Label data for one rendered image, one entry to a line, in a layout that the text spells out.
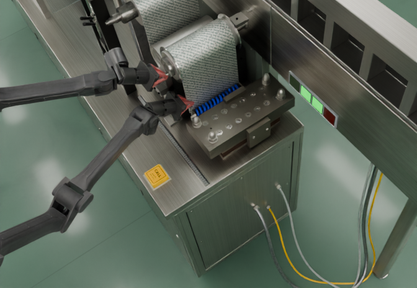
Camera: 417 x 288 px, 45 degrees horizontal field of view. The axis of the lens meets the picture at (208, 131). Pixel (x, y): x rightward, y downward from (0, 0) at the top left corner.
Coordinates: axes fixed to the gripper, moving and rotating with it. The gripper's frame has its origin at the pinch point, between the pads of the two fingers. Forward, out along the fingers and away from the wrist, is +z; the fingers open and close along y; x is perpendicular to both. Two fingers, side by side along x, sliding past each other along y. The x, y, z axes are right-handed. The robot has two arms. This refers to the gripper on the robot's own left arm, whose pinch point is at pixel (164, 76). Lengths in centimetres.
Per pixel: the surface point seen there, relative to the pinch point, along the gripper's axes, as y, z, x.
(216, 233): 31, 42, -64
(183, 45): -1.0, 2.8, 12.7
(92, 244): -22, 31, -133
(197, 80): 5.1, 11.3, 2.1
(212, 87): 5.3, 21.0, -1.0
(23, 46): -192, 55, -118
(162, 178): 17.8, 4.7, -35.2
